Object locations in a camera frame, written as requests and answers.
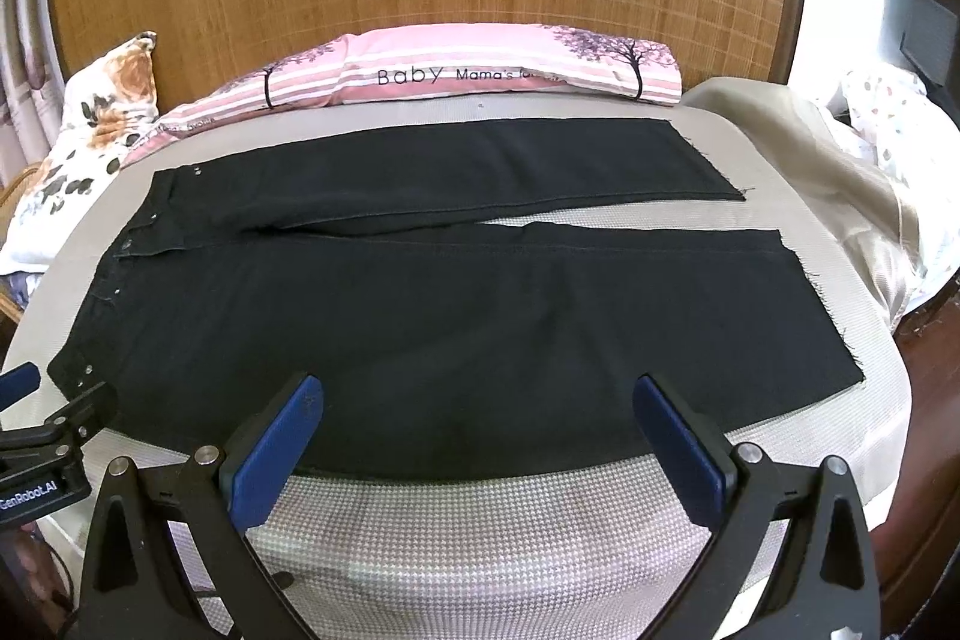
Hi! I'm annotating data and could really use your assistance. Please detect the beige blanket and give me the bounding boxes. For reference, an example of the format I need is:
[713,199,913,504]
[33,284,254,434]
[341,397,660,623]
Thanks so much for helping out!
[680,76,942,326]

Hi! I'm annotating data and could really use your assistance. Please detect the floral white pillow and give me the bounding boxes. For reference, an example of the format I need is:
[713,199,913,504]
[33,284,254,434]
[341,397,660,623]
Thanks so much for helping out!
[2,31,160,275]

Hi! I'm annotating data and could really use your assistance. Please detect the pinkish curtain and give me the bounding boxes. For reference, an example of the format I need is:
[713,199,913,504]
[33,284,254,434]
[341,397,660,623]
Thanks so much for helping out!
[0,0,65,185]

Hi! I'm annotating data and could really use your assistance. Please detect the white dotted pillow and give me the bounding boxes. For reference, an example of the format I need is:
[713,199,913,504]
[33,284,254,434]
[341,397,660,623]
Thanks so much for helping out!
[841,62,958,191]

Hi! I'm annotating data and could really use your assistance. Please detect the black pants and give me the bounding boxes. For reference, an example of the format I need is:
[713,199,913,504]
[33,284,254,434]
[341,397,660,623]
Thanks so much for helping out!
[49,119,862,481]

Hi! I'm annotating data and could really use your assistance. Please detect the pink striped long pillow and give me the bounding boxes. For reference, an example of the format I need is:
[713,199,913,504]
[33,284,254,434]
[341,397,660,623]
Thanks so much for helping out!
[125,23,683,164]

